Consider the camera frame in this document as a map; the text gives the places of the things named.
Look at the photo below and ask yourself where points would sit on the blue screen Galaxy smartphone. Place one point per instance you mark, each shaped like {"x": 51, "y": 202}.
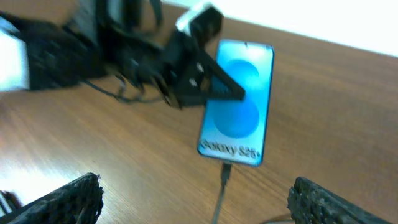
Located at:
{"x": 235, "y": 130}

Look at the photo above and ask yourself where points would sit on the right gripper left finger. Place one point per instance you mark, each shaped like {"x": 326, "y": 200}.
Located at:
{"x": 79, "y": 201}

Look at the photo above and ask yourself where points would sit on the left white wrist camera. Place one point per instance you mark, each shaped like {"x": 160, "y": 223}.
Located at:
{"x": 202, "y": 22}

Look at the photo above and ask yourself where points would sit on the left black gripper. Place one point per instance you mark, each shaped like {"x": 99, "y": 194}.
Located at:
{"x": 173, "y": 71}

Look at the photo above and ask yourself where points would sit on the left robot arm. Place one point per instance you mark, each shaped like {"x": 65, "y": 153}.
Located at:
{"x": 103, "y": 34}

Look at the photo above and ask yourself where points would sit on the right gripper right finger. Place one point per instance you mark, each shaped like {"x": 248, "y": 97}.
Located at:
{"x": 310, "y": 203}

